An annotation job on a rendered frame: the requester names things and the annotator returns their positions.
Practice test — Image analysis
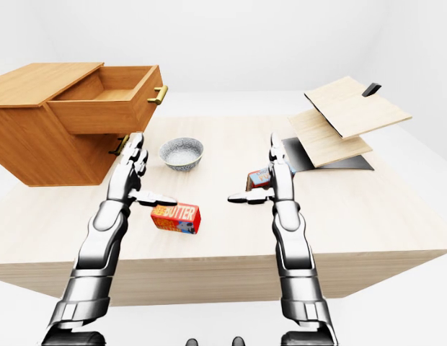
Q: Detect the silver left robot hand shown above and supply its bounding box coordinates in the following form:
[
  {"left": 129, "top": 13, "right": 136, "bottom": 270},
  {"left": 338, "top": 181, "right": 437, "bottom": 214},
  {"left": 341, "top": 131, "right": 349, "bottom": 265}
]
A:
[{"left": 105, "top": 131, "right": 179, "bottom": 208}]

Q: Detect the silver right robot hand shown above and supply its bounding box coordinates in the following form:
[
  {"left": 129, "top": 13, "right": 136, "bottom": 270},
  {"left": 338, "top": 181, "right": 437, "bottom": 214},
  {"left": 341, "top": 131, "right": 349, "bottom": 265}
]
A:
[{"left": 227, "top": 132, "right": 296, "bottom": 205}]

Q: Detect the closed wooden drawer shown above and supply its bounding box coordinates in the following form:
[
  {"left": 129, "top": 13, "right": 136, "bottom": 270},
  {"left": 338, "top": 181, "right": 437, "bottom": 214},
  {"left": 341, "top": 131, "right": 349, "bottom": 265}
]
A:
[{"left": 69, "top": 133, "right": 130, "bottom": 186}]

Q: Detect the open wooden drawer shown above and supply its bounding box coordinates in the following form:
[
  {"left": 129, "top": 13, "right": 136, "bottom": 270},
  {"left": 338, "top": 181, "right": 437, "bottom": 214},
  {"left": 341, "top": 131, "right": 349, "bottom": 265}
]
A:
[{"left": 46, "top": 64, "right": 164, "bottom": 136}]

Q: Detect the wooden cabinet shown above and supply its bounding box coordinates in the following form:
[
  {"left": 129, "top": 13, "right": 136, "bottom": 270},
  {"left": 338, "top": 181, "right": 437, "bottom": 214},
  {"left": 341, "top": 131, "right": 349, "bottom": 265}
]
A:
[{"left": 0, "top": 62, "right": 164, "bottom": 187}]

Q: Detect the brown and blue chocolate box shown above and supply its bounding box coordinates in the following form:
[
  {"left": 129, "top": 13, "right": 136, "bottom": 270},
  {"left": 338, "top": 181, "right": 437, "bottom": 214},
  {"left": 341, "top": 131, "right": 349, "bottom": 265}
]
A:
[{"left": 244, "top": 161, "right": 297, "bottom": 192}]

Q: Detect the pale wooden board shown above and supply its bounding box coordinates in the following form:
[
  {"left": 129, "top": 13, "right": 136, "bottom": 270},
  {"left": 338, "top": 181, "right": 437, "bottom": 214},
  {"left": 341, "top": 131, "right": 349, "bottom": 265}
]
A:
[
  {"left": 287, "top": 108, "right": 374, "bottom": 169},
  {"left": 304, "top": 75, "right": 413, "bottom": 141}
]

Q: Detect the patterned grey bowl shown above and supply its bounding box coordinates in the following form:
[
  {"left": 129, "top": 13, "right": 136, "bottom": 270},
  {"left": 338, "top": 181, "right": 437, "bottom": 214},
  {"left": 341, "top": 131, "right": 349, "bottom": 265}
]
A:
[{"left": 159, "top": 137, "right": 205, "bottom": 173}]

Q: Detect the red butter box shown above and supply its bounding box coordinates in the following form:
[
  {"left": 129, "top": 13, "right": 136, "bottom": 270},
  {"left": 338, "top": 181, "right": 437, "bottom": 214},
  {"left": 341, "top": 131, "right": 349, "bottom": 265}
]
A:
[{"left": 150, "top": 201, "right": 202, "bottom": 236}]

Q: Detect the small black block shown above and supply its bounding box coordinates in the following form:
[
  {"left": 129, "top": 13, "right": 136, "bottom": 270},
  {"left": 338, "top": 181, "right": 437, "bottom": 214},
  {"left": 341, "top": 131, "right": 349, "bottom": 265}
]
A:
[{"left": 361, "top": 82, "right": 383, "bottom": 98}]

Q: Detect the flat black base plate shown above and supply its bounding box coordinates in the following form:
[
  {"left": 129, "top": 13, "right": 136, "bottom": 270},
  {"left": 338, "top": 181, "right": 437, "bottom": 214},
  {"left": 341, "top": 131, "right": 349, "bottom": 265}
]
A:
[{"left": 280, "top": 137, "right": 376, "bottom": 172}]

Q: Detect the brass drawer handle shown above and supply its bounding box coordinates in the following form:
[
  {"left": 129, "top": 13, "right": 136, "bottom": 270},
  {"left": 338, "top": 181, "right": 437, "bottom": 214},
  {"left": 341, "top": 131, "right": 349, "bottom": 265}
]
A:
[
  {"left": 147, "top": 84, "right": 169, "bottom": 106},
  {"left": 108, "top": 134, "right": 130, "bottom": 157}
]

